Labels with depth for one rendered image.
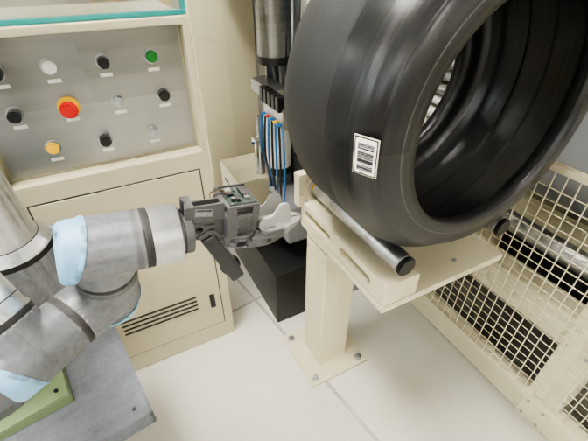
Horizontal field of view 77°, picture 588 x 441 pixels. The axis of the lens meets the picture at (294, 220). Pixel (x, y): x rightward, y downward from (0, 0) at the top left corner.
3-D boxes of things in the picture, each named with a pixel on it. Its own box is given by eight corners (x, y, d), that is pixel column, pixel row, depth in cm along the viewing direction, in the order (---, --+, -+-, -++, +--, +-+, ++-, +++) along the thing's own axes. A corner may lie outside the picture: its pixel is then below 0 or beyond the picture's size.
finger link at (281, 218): (312, 202, 63) (262, 210, 59) (308, 230, 66) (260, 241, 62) (304, 193, 65) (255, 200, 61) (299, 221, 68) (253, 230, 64)
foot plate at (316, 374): (283, 337, 167) (282, 334, 165) (333, 315, 177) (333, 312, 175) (311, 388, 147) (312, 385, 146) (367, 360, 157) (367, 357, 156)
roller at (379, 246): (307, 188, 97) (318, 175, 96) (317, 196, 100) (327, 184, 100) (395, 272, 72) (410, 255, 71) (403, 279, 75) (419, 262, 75)
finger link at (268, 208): (304, 193, 65) (255, 200, 61) (299, 221, 68) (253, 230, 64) (295, 185, 67) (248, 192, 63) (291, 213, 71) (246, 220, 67)
